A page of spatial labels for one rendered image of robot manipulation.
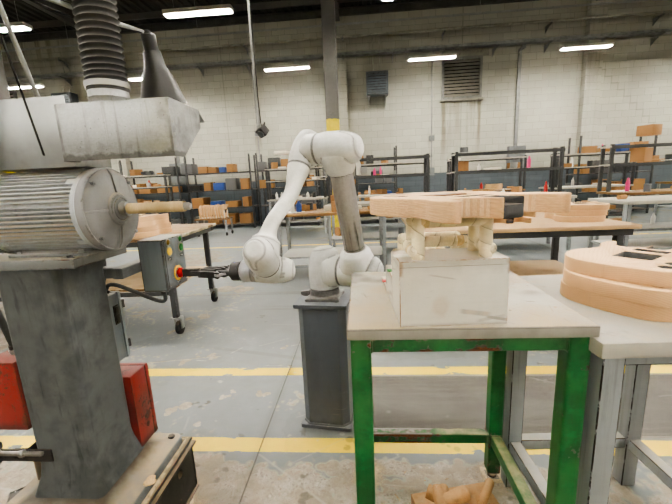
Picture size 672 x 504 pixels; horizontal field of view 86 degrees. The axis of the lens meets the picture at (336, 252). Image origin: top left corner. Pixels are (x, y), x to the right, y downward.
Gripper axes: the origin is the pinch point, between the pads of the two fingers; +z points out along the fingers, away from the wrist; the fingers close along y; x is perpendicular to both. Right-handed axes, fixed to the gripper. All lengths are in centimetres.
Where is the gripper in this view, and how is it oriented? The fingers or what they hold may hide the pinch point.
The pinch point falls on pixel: (191, 272)
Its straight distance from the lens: 153.6
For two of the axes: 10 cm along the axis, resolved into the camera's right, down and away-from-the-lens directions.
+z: -10.0, 0.3, 0.7
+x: -0.4, -9.8, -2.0
